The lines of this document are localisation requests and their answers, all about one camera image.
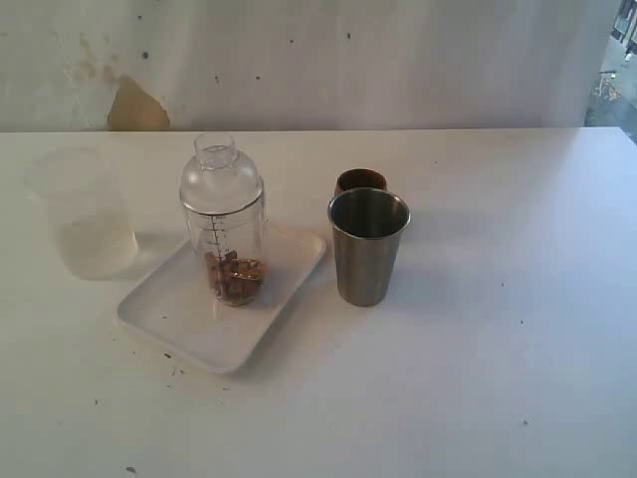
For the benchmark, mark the stainless steel cup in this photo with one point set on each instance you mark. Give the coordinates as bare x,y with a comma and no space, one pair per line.
367,224

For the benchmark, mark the brown wooden cup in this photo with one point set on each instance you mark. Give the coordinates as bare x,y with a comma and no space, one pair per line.
359,177

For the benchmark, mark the brown pellets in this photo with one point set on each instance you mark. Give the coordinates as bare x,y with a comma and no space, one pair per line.
235,281

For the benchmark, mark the clear measuring beaker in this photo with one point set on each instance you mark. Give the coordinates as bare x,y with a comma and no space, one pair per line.
231,249

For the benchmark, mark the clear perforated shaker lid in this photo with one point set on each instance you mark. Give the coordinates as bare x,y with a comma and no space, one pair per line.
219,178

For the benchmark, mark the white rectangular tray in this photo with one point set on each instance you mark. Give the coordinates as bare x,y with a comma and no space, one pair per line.
173,305

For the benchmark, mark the translucent plastic cup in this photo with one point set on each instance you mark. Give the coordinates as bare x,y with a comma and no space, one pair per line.
78,191

